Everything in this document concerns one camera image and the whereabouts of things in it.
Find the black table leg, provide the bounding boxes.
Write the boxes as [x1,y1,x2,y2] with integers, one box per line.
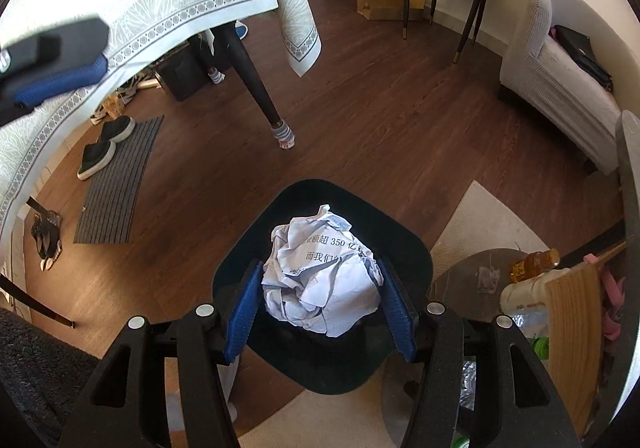
[212,20,288,129]

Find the black bin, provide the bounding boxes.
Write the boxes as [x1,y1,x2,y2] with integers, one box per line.
[212,179,433,395]

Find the light wooden board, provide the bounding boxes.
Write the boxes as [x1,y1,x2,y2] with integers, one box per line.
[545,265,606,439]

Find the dark grey slipper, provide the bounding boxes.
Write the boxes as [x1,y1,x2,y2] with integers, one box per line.
[77,140,117,181]
[100,115,136,143]

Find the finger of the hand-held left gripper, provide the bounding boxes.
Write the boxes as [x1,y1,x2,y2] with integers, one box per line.
[0,16,111,129]

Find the white printed paper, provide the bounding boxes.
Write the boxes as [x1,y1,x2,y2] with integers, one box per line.
[261,204,383,339]

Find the black storage box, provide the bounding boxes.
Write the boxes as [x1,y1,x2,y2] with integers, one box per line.
[155,48,211,102]

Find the beige rug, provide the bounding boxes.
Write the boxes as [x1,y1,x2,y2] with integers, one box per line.
[237,180,551,448]

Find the white paper cup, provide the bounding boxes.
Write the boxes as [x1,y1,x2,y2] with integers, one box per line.
[500,268,556,316]

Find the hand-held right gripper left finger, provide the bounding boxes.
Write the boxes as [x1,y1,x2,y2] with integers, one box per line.
[57,260,264,448]

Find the pink plastic object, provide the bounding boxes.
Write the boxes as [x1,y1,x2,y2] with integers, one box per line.
[582,254,626,341]

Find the clear bottle with green cap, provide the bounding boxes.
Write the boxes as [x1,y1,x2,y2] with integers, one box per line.
[512,310,551,360]

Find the grey striped floor mat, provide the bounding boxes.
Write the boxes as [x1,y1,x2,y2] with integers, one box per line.
[74,116,165,245]

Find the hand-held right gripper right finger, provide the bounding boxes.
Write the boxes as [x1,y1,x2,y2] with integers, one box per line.
[376,257,583,448]

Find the tea bag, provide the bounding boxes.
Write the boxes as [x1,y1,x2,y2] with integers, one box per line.
[477,265,501,295]

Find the black sandals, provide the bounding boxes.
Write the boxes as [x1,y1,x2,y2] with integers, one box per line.
[30,210,63,271]

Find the black bag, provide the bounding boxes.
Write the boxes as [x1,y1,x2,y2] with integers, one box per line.
[554,25,614,92]

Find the flat cardboard box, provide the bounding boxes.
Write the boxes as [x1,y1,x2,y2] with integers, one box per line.
[356,0,426,22]

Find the grey armchair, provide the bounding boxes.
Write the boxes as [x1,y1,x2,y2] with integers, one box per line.
[499,0,623,176]

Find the orange drink bottle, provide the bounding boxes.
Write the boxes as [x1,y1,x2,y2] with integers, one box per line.
[510,249,561,281]

